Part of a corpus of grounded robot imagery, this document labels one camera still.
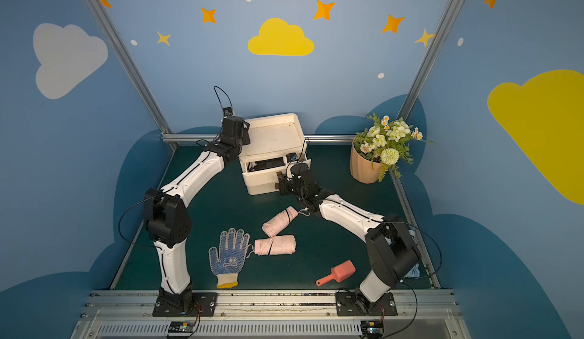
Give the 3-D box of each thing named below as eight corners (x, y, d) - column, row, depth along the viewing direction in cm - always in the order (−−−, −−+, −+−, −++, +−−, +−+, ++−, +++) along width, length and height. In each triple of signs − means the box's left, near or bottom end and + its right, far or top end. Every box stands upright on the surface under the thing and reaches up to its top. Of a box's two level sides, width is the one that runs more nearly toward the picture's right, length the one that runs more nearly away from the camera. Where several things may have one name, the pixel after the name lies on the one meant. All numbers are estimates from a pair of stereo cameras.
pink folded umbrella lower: (254, 255, 86) (253, 253, 84) (256, 238, 91) (255, 235, 88) (296, 255, 86) (296, 253, 84) (296, 238, 91) (296, 235, 88)
